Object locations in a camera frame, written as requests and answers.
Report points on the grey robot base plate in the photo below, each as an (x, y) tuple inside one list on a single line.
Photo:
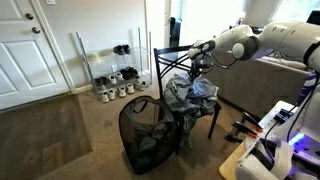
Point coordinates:
[(276, 128)]

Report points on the light blue jeans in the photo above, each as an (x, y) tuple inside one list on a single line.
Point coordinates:
[(203, 93)]

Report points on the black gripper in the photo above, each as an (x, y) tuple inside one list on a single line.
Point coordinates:
[(202, 66)]

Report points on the white sneaker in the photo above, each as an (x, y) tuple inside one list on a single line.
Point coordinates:
[(122, 91), (112, 79), (105, 97), (119, 76), (140, 85), (130, 88), (112, 94)]

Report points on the metal door knob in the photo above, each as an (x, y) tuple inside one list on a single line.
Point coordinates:
[(36, 30)]

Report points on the black shoe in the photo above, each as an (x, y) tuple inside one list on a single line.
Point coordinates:
[(125, 74), (134, 72), (127, 49), (100, 81), (118, 50)]

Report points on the black orange clamp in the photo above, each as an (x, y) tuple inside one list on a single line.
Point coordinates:
[(232, 138), (251, 120), (243, 128)]

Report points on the black connector block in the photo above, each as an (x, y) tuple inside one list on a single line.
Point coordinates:
[(283, 115)]

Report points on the black mesh laundry bag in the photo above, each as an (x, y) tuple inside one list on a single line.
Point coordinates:
[(146, 140)]

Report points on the metal deadbolt lock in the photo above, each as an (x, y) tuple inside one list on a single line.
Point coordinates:
[(29, 16)]

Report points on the grey blue denim trousers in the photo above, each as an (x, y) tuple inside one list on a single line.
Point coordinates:
[(176, 96)]

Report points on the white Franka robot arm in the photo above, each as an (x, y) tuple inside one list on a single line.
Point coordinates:
[(283, 36)]

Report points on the white light switch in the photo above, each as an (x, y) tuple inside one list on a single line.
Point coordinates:
[(50, 1)]

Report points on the grey sofa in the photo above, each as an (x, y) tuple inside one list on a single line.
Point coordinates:
[(260, 83)]

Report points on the white panelled entry door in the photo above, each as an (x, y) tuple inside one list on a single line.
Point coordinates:
[(26, 66)]

